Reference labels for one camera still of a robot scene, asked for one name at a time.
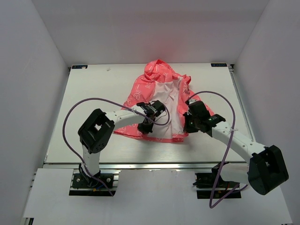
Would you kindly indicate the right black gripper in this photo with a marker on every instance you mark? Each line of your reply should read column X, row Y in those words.
column 187, row 128

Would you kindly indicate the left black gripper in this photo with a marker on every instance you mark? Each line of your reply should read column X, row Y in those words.
column 145, row 129

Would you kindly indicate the pink hooded kids jacket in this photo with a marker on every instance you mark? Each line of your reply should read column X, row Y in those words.
column 160, row 82

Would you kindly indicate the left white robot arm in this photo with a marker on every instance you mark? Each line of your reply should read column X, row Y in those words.
column 97, row 129

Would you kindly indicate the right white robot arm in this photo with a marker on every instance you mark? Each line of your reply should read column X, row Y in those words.
column 264, row 168

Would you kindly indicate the right blue corner label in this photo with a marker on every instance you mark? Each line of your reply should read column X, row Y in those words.
column 218, row 64

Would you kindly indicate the blue corner label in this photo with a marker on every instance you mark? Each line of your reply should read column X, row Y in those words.
column 218, row 64
column 79, row 67

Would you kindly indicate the left blue corner label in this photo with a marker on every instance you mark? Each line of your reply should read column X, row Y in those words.
column 79, row 67

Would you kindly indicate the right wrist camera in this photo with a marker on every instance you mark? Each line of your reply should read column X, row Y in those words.
column 197, row 109

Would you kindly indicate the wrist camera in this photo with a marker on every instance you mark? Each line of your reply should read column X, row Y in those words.
column 197, row 109
column 153, row 107

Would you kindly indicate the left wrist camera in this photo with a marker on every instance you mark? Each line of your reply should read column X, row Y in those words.
column 153, row 107

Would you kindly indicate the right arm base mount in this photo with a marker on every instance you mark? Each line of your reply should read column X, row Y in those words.
column 204, row 183

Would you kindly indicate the aluminium right side rail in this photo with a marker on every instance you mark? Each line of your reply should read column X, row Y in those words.
column 238, row 93

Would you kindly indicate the aluminium rail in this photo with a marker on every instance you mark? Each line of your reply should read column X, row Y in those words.
column 150, row 166
column 238, row 93

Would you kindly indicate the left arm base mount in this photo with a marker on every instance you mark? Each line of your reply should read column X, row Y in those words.
column 83, row 185

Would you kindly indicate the aluminium front rail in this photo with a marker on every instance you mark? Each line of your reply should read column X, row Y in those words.
column 150, row 166

